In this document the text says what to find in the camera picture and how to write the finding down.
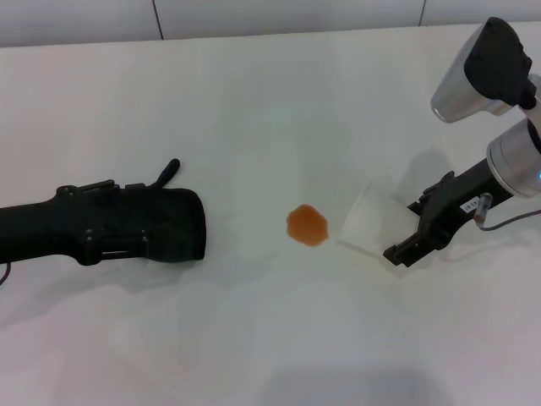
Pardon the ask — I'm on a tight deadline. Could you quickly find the orange-brown liquid stain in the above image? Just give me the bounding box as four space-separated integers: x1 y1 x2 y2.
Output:
286 204 330 247

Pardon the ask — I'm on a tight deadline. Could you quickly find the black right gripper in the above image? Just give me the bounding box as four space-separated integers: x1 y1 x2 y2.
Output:
383 158 508 268

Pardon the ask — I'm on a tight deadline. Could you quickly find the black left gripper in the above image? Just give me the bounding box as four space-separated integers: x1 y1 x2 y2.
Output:
0 178 150 266

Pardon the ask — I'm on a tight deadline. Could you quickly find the dark rag with loop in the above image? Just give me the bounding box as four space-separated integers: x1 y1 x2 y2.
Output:
96 158 208 263

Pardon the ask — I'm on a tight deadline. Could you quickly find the white paper cup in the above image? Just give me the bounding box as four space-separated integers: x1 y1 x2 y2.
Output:
336 180 418 257

